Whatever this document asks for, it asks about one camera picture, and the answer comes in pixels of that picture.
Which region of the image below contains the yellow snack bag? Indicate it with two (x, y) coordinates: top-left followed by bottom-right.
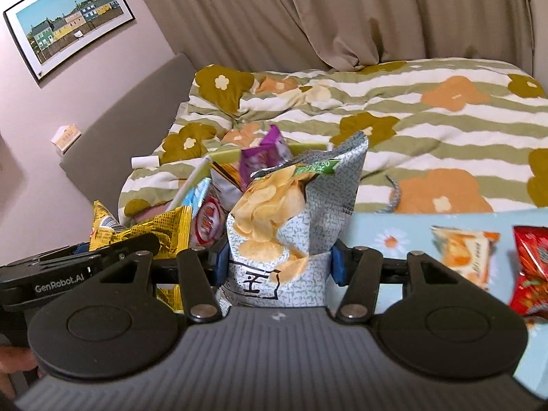
(87, 199), (194, 314)

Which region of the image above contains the white blue snack bag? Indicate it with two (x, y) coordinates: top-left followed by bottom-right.
(181, 177), (214, 219)

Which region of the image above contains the purple snack bag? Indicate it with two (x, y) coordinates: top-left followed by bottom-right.
(239, 124), (292, 189)

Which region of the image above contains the person's left hand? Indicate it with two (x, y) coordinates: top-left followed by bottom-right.
(0, 346), (37, 399)

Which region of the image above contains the white red round-logo packet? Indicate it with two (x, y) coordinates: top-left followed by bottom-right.
(189, 194), (226, 249)

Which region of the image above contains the orange white snack packet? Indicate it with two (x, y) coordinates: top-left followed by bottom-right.
(431, 225), (501, 290)

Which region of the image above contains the grey headboard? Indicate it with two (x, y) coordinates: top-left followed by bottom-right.
(60, 54), (196, 213)

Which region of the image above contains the white paper roll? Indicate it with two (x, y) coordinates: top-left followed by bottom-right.
(131, 155), (160, 170)

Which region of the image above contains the red small snack bag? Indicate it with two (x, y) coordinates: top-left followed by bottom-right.
(510, 225), (548, 319)

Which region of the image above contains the floral striped duvet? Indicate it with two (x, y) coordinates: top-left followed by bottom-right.
(118, 59), (547, 224)

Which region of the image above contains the framed houses picture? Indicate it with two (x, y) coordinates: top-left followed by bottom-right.
(3, 0), (135, 83)

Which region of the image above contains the beige curtain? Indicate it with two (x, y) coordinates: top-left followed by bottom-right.
(144, 0), (534, 72)

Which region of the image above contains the white wall switch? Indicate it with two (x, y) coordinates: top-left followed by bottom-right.
(50, 124), (82, 155)

